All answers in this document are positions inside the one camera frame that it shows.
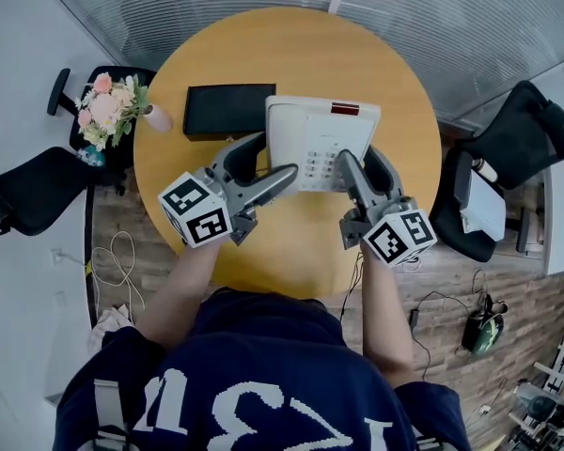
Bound white bottle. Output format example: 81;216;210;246
471;157;497;183

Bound person's left forearm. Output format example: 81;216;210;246
138;240;227;350

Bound black floor cable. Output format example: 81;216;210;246
406;290;472;381

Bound pink and white flower bouquet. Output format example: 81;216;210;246
73;71;152;152

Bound white desk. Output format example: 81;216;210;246
541;133;564;277

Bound checked cloth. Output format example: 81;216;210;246
86;303;135;357

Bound green and black helmet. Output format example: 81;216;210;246
461;309;506;358

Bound white telephone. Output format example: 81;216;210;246
264;94;383;194

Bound person's navy printed shirt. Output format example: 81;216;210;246
54;287;466;451

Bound black rectangular box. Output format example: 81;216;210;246
182;82;278;143

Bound person's right forearm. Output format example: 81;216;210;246
358;244;415;387

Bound black office chair with headrest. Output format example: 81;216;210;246
0;65;159;251

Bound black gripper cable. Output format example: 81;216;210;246
338;250;366;324

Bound grey device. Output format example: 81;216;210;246
511;382;564;442

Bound teal item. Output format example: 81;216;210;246
76;145;106;168

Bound black mesh office chair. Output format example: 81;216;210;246
427;79;564;264

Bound pink vase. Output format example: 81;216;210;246
142;103;175;133

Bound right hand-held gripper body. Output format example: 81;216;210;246
338;195;439;269

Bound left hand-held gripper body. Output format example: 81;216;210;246
158;160;260;250

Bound white flat box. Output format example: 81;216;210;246
459;168;508;243

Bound white cable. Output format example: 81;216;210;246
86;229;148;321

